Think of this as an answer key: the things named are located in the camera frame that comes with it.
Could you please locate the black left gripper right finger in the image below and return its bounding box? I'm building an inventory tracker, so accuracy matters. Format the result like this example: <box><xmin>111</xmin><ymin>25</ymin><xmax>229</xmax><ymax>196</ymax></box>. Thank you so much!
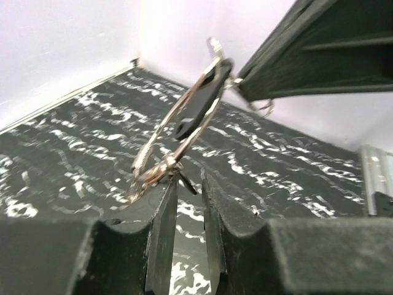
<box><xmin>202</xmin><ymin>174</ymin><xmax>392</xmax><ymax>294</ymax></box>

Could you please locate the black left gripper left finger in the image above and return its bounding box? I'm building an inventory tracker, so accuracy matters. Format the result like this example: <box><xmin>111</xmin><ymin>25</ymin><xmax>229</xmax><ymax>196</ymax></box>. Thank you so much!
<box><xmin>1</xmin><ymin>179</ymin><xmax>177</xmax><ymax>294</ymax></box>

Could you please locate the large silver keyring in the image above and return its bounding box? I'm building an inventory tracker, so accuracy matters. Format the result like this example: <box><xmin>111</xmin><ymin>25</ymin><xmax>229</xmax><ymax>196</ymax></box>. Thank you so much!
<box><xmin>125</xmin><ymin>58</ymin><xmax>225</xmax><ymax>205</ymax></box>

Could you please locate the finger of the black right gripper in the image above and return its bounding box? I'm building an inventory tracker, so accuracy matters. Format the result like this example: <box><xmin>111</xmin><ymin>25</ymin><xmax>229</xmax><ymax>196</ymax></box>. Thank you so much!
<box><xmin>238</xmin><ymin>0</ymin><xmax>392</xmax><ymax>101</ymax></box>

